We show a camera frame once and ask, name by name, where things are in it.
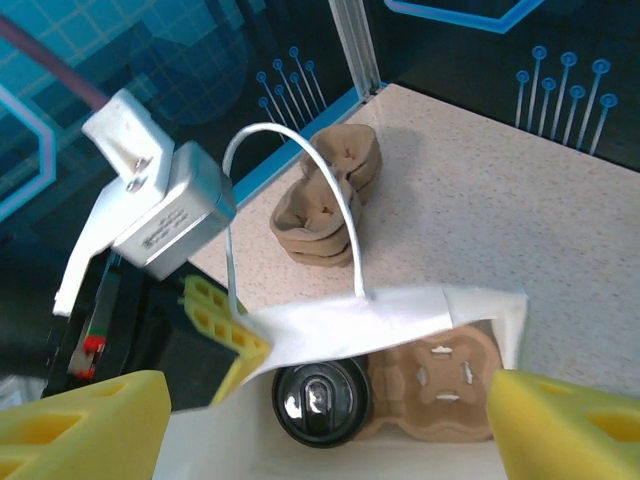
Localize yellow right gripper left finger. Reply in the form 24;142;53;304
0;369;172;480

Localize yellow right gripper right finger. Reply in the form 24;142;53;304
487;369;640;480

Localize black plastic cup lid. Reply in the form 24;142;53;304
271;357;374;448

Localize printed paper bag with handles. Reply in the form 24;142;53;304
169;122;530;480

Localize brown pulp cup carrier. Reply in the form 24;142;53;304
359;319;504;444
273;149;384;257
287;164;384;269
269;124;383;239

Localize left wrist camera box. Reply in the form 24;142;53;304
53;88;237;317

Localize purple robot arm cable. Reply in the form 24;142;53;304
0;14;109;110

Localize aluminium frame post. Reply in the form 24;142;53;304
327;0;385;97

